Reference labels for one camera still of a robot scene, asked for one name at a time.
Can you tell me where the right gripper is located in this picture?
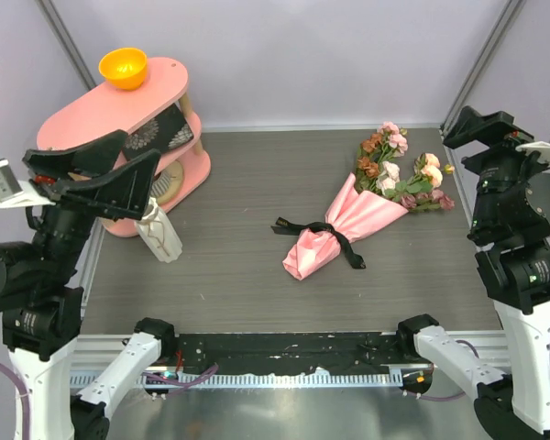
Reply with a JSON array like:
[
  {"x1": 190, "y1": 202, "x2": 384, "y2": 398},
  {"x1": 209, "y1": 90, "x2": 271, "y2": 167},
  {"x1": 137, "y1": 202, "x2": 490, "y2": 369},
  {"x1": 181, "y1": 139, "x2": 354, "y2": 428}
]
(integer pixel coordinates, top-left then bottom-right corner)
[{"x1": 440, "y1": 104, "x2": 550, "y2": 233}]

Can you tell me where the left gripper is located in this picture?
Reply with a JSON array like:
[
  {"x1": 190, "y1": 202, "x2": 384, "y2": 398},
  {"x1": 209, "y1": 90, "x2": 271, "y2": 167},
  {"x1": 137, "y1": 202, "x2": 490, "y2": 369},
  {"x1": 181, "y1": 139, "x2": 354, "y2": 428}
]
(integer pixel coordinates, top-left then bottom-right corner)
[{"x1": 29, "y1": 127, "x2": 163, "y2": 280}]

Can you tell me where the pink wrapping paper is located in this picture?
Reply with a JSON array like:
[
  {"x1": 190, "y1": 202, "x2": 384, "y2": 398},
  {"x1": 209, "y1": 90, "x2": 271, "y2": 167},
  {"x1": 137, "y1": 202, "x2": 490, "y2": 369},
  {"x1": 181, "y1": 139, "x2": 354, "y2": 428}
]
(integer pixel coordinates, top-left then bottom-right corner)
[{"x1": 282, "y1": 173, "x2": 408, "y2": 281}]

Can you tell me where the black ribbon gold lettering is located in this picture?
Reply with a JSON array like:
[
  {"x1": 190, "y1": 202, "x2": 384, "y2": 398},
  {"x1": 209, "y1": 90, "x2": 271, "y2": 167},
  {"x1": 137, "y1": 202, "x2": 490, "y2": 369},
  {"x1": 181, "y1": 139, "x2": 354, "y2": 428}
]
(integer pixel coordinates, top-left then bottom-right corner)
[{"x1": 270, "y1": 217, "x2": 366, "y2": 270}]

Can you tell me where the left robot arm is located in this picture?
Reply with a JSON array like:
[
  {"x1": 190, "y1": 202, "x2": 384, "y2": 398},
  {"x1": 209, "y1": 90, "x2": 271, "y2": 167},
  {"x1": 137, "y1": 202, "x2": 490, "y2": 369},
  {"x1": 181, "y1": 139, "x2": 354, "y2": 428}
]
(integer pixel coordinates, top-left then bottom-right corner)
[{"x1": 0, "y1": 130, "x2": 177, "y2": 439}]

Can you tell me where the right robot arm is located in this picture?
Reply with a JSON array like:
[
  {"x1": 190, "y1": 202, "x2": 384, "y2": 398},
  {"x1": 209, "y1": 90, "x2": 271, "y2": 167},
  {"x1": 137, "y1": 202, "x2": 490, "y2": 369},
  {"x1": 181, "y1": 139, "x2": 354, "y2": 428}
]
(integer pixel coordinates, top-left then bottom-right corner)
[{"x1": 395, "y1": 106, "x2": 550, "y2": 439}]

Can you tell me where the white ribbed vase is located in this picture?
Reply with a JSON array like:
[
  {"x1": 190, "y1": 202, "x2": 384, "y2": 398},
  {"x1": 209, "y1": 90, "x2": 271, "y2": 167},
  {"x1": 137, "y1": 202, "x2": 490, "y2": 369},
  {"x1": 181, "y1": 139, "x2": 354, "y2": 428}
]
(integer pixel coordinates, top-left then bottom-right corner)
[{"x1": 135, "y1": 197, "x2": 182, "y2": 263}]

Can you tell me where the striped round container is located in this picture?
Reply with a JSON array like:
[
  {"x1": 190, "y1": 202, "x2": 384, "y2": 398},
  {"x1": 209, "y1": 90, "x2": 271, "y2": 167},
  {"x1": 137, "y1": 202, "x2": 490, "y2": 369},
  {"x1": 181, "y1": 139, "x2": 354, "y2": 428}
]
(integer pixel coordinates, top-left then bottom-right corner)
[{"x1": 150, "y1": 172, "x2": 171, "y2": 198}]

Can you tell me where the pink three-tier shelf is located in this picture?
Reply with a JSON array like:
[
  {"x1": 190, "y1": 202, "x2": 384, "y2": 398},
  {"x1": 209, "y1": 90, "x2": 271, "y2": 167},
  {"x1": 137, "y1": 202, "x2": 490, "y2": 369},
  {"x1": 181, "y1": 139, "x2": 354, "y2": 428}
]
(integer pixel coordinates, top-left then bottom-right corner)
[{"x1": 37, "y1": 57, "x2": 211, "y2": 212}]

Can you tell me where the round wooden disc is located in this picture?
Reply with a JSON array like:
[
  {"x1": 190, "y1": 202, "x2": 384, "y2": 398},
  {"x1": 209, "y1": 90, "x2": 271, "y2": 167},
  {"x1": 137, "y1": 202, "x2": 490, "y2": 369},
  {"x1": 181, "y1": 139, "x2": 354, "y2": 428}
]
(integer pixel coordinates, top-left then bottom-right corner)
[{"x1": 157, "y1": 160, "x2": 184, "y2": 204}]

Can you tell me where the black floral patterned tray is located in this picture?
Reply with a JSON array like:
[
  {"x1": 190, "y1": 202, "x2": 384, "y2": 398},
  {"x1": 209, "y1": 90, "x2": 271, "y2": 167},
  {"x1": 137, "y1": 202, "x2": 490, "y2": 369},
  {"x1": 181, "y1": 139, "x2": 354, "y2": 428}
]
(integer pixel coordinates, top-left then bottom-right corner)
[{"x1": 122, "y1": 104, "x2": 193, "y2": 160}]

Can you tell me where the artificial flower bunch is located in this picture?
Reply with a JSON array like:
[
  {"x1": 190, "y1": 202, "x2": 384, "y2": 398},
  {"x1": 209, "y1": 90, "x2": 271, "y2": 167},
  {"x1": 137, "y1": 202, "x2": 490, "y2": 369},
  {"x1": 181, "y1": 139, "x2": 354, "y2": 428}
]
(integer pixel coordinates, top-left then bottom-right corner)
[{"x1": 354, "y1": 122, "x2": 455, "y2": 213}]

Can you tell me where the orange plastic bowl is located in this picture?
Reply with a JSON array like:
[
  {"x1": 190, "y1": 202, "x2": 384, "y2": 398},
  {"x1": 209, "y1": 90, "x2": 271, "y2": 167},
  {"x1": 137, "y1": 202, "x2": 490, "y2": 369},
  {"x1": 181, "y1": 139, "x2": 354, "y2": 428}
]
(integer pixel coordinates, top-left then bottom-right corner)
[{"x1": 98, "y1": 48, "x2": 148, "y2": 91}]

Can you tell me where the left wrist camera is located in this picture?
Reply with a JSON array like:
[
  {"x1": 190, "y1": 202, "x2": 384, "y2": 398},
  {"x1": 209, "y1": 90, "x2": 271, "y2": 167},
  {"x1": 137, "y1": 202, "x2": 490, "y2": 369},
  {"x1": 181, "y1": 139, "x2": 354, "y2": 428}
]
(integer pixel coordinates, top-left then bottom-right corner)
[{"x1": 0, "y1": 159, "x2": 54, "y2": 209}]

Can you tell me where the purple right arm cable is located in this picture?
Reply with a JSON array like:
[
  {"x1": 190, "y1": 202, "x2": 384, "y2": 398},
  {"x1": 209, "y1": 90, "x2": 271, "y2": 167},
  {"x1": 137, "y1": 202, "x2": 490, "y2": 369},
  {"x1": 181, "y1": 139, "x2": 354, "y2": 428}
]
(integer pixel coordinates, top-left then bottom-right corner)
[{"x1": 414, "y1": 338, "x2": 480, "y2": 405}]

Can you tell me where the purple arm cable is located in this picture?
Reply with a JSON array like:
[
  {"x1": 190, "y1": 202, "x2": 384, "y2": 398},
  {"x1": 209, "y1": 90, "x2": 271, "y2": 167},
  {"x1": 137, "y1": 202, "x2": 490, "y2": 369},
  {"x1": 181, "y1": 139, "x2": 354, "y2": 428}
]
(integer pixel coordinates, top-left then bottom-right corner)
[
  {"x1": 414, "y1": 338, "x2": 480, "y2": 405},
  {"x1": 0, "y1": 352, "x2": 33, "y2": 440}
]

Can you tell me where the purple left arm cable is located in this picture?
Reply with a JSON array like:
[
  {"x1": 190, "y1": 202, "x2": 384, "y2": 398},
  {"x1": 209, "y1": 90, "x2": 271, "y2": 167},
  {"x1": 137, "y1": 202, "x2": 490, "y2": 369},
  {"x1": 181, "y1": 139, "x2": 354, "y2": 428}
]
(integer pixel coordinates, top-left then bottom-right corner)
[{"x1": 0, "y1": 352, "x2": 33, "y2": 440}]

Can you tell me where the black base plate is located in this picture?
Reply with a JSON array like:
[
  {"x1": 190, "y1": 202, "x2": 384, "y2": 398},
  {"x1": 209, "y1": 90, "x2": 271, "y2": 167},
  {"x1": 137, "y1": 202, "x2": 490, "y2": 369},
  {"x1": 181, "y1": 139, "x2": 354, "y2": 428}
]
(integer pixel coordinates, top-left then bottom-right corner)
[{"x1": 176, "y1": 332, "x2": 427, "y2": 376}]

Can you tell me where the white slotted cable duct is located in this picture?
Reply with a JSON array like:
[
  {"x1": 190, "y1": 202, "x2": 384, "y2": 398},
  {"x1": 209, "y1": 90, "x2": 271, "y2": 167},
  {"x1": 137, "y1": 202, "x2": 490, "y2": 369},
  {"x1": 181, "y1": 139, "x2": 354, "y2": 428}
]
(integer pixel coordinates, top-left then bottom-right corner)
[{"x1": 68, "y1": 370, "x2": 404, "y2": 390}]

